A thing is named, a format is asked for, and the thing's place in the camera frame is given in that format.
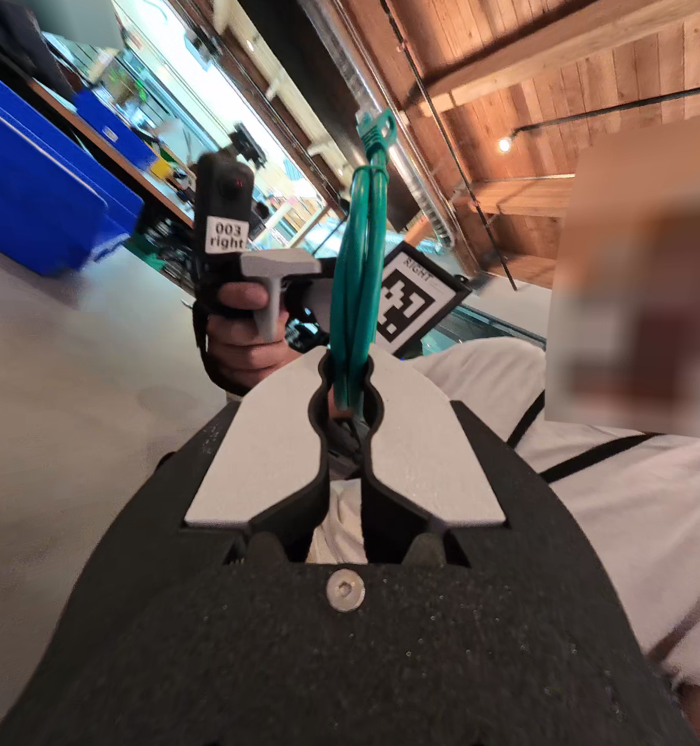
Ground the wooden desk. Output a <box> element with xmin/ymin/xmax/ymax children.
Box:
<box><xmin>26</xmin><ymin>78</ymin><xmax>202</xmax><ymax>229</ymax></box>

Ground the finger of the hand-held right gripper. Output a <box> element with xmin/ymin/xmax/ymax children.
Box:
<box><xmin>240</xmin><ymin>248</ymin><xmax>324</xmax><ymax>343</ymax></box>
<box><xmin>300</xmin><ymin>277</ymin><xmax>334</xmax><ymax>332</ymax></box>

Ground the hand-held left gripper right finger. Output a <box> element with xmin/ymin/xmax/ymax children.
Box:
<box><xmin>360</xmin><ymin>347</ymin><xmax>509</xmax><ymax>564</ymax></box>

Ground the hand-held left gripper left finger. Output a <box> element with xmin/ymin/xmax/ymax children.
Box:
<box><xmin>184</xmin><ymin>350</ymin><xmax>331</xmax><ymax>563</ymax></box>

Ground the black shoulder strap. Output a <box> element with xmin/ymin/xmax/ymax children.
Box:
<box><xmin>504</xmin><ymin>390</ymin><xmax>665</xmax><ymax>485</ymax></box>

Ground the person's right hand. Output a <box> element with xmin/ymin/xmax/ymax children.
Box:
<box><xmin>206</xmin><ymin>284</ymin><xmax>305</xmax><ymax>398</ymax></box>

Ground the blue plastic bin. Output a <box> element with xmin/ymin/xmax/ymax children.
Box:
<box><xmin>0</xmin><ymin>61</ymin><xmax>145</xmax><ymax>277</ymax></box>
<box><xmin>73</xmin><ymin>90</ymin><xmax>160</xmax><ymax>171</ymax></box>

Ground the green ethernet cable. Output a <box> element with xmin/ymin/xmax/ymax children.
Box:
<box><xmin>328</xmin><ymin>106</ymin><xmax>399</xmax><ymax>437</ymax></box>

